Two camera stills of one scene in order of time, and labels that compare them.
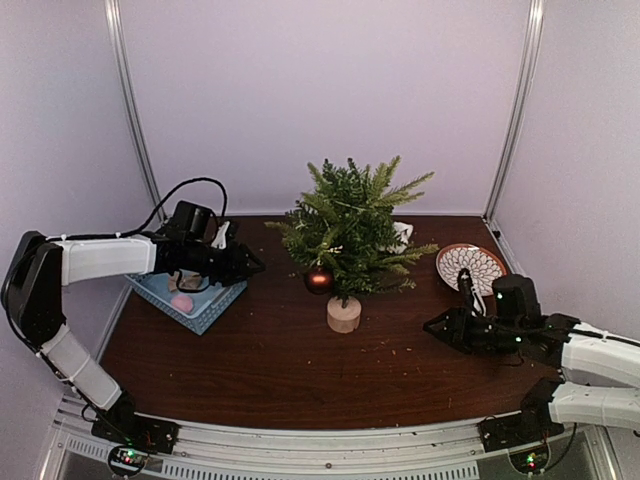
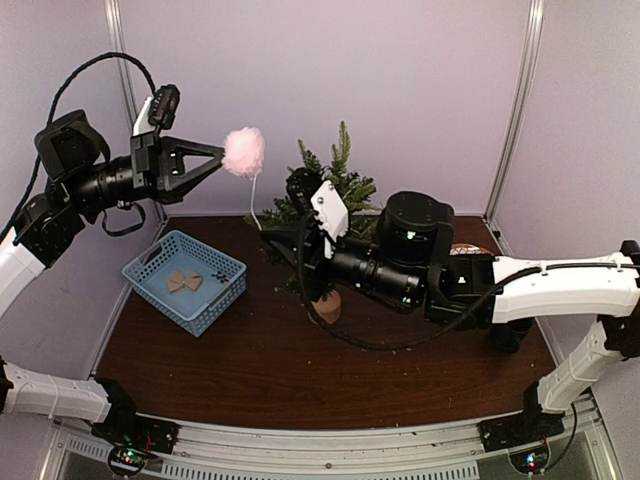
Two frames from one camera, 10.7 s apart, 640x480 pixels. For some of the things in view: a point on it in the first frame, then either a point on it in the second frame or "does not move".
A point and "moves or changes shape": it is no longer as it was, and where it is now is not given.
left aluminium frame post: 130,102 does not move
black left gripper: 236,265 -> 157,164
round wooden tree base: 343,319 -> 329,308
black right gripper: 454,315 -> 313,246
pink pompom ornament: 182,302 -> 243,155
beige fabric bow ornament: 187,280 does not move
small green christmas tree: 347,224 moves or changes shape
